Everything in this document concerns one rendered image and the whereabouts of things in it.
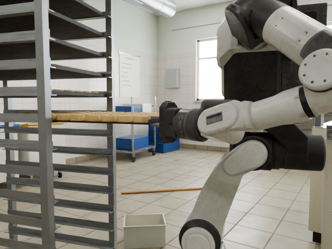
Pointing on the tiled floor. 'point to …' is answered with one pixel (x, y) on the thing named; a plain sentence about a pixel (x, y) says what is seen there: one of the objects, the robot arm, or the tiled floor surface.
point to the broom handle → (161, 190)
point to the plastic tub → (144, 230)
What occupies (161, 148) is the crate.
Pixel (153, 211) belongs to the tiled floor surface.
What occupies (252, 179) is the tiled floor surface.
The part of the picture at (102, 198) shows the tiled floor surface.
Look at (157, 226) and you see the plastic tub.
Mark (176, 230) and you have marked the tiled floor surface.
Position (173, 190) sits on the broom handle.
